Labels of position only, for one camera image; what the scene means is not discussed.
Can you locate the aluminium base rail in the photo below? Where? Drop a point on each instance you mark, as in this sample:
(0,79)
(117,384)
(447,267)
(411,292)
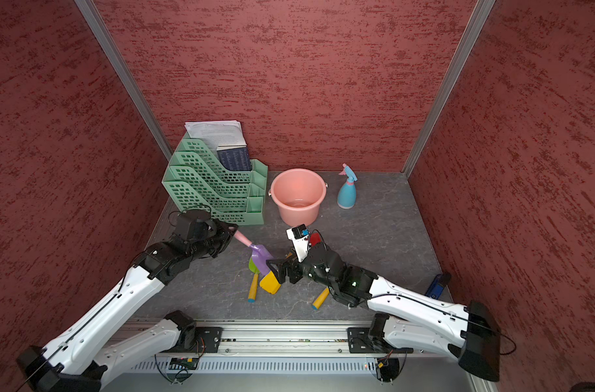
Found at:
(257,338)

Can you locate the yellow toy scoop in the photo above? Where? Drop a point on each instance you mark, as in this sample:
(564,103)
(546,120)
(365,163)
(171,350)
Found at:
(269,283)

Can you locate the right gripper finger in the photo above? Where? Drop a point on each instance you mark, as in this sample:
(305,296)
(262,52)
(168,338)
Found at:
(277,267)
(284,277)

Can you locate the left aluminium corner post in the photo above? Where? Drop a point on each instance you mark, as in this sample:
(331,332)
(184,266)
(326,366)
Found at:
(95,22)

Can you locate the blue handheld device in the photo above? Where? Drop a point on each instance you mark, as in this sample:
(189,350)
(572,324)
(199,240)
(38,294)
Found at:
(438,285)

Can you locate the blue toy rake yellow handle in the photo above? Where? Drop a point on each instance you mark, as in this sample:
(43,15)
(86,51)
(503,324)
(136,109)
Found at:
(320,300)

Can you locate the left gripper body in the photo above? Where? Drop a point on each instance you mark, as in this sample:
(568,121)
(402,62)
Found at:
(217,237)

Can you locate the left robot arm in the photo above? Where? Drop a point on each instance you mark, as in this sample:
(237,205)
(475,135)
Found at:
(78,359)

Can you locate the teal pink spray bottle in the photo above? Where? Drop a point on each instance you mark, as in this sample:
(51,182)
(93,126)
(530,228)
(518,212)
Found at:
(347,195)

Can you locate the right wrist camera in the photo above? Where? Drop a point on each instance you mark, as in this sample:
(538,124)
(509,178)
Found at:
(300,237)

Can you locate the green toy trowel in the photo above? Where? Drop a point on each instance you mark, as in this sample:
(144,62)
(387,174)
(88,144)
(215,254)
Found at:
(254,284)

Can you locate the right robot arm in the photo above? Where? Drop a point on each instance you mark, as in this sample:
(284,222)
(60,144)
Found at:
(415,308)

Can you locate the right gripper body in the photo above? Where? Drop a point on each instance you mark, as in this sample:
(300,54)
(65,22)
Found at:
(306,268)

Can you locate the dark blue booklet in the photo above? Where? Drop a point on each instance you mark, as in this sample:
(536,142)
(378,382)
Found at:
(235,158)

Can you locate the aluminium corner post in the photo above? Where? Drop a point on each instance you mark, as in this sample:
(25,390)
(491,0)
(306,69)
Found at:
(95,22)
(479,16)

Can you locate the right aluminium corner post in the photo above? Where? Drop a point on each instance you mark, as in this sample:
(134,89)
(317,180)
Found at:
(479,16)

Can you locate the red toy spade wooden handle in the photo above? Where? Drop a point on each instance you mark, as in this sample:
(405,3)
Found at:
(314,238)

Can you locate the purple toy shovel pink handle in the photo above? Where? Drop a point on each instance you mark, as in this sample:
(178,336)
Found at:
(260,255)

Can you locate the green plastic file organizer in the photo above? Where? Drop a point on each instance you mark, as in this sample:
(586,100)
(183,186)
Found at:
(195,179)

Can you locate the pink plastic bucket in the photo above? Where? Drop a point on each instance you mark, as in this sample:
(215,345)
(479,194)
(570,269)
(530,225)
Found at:
(298,194)

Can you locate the white paper sheets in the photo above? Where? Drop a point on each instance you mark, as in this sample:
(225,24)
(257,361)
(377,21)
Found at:
(217,134)

